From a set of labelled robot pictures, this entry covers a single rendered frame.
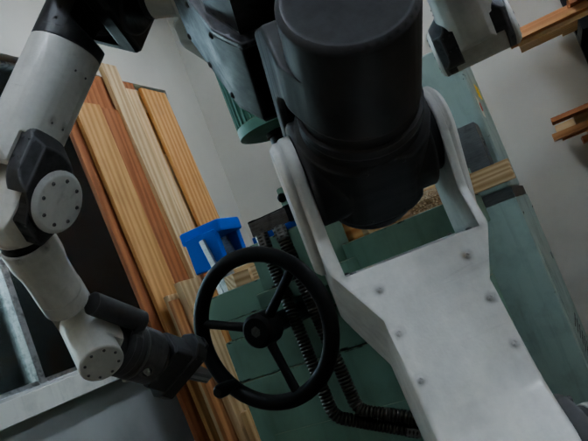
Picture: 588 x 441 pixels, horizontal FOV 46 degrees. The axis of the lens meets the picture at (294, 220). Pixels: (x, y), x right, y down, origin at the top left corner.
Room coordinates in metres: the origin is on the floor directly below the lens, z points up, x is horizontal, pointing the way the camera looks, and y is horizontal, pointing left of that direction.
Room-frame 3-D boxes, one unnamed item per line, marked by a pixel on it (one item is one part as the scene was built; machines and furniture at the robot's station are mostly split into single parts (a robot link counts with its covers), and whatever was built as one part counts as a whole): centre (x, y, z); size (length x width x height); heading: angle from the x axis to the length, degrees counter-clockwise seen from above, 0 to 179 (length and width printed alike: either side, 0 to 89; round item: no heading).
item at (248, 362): (1.61, -0.10, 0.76); 0.57 x 0.45 x 0.09; 152
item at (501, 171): (1.45, -0.15, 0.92); 0.62 x 0.02 x 0.04; 62
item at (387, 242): (1.39, -0.03, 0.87); 0.61 x 0.30 x 0.06; 62
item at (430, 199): (1.29, -0.26, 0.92); 0.14 x 0.09 x 0.04; 152
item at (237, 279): (1.55, 0.17, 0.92); 0.04 x 0.04 x 0.04; 38
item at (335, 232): (1.31, 0.01, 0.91); 0.15 x 0.14 x 0.09; 62
